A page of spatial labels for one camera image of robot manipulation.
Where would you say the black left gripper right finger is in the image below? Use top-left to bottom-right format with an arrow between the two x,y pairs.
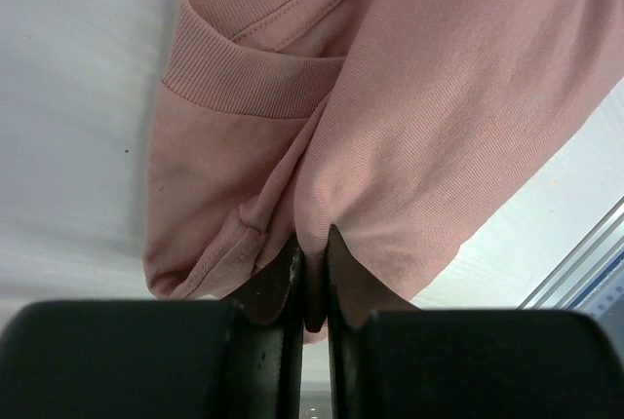
325,228 -> 623,418

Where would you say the aluminium front rail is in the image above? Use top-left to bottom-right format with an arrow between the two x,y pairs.
520,201 -> 623,320

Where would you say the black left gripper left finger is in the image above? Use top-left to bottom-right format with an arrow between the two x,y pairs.
1,239 -> 303,418

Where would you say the dusty pink t-shirt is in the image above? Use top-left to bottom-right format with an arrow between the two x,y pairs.
143,0 -> 623,341

